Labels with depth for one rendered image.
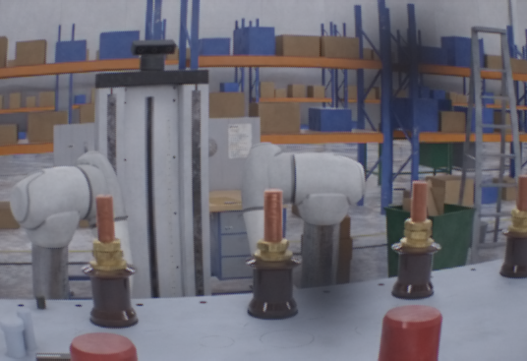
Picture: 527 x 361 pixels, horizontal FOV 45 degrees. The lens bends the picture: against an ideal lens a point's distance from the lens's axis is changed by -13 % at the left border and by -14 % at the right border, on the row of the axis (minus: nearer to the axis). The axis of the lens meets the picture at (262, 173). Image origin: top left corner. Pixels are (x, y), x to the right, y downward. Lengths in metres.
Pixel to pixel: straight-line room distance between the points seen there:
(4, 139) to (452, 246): 5.68
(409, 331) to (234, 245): 4.75
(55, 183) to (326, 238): 0.76
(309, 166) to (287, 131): 7.48
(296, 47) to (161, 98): 7.41
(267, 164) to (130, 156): 0.42
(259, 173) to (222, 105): 7.26
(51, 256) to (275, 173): 0.64
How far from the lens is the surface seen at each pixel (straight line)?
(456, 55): 10.48
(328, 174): 1.85
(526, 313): 1.18
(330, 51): 9.46
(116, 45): 8.77
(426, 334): 0.73
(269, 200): 1.12
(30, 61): 8.74
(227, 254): 5.44
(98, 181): 1.68
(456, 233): 5.51
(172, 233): 2.13
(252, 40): 9.10
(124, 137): 2.04
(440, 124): 10.43
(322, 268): 1.96
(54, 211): 1.59
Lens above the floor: 1.73
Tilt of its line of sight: 7 degrees down
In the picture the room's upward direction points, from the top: straight up
